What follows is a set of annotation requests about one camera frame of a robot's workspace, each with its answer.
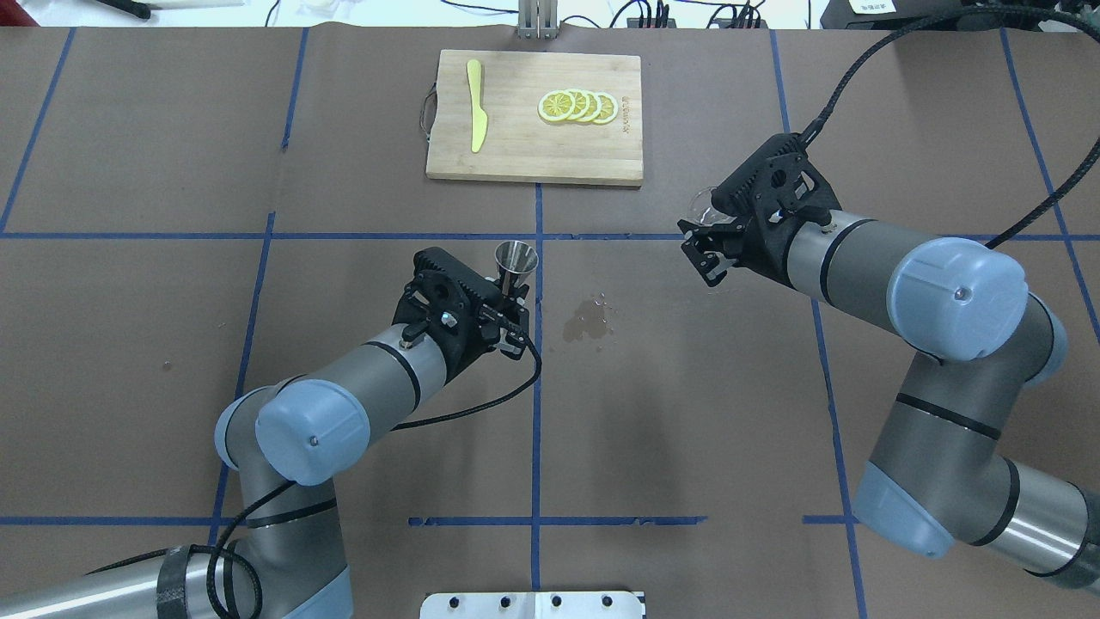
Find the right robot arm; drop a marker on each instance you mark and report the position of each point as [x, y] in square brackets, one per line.
[980, 337]

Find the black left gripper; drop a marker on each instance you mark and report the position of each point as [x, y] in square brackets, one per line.
[472, 338]

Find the steel jigger shaker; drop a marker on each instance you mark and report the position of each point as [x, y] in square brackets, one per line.
[515, 261]

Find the aluminium frame post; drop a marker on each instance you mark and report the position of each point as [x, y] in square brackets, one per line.
[538, 19]

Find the black handled tool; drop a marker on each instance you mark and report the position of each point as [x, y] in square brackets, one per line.
[142, 11]

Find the lemon slice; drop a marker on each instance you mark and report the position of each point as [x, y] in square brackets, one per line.
[556, 106]
[608, 109]
[582, 104]
[594, 108]

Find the yellow plastic knife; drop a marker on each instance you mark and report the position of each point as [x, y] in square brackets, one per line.
[479, 117]

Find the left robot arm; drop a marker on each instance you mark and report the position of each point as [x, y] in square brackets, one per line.
[283, 555]

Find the black box with label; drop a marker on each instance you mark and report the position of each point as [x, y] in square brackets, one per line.
[881, 15]

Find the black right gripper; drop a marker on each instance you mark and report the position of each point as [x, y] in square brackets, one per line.
[761, 255]

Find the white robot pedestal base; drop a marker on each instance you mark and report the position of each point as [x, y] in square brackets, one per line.
[535, 604]

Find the clear glass measuring cup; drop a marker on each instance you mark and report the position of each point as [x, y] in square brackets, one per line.
[702, 212]

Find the wooden cutting board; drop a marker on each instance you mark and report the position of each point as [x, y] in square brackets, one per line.
[519, 145]

